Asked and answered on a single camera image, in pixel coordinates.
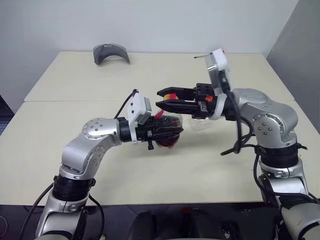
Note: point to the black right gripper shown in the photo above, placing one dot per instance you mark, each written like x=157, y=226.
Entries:
x=205, y=107

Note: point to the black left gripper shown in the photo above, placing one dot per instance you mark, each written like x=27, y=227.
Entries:
x=145, y=132

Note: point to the dark drink bottle red label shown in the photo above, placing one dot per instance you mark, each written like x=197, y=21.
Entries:
x=167, y=144

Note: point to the yellow red bottle cap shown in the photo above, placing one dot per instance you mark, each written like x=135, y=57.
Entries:
x=171, y=97

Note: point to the clear wine glass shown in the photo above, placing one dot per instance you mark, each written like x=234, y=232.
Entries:
x=200, y=124

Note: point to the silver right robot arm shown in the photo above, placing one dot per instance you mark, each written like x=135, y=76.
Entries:
x=275, y=117

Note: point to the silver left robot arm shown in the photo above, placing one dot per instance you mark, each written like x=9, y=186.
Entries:
x=82, y=150

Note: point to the grey curved plastic visor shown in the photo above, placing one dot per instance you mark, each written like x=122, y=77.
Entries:
x=100, y=53

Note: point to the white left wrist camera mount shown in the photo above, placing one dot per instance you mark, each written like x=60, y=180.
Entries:
x=135, y=105

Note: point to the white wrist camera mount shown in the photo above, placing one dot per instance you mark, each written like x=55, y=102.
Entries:
x=220, y=57
x=135, y=105

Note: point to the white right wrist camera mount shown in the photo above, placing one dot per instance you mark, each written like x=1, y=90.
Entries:
x=220, y=57

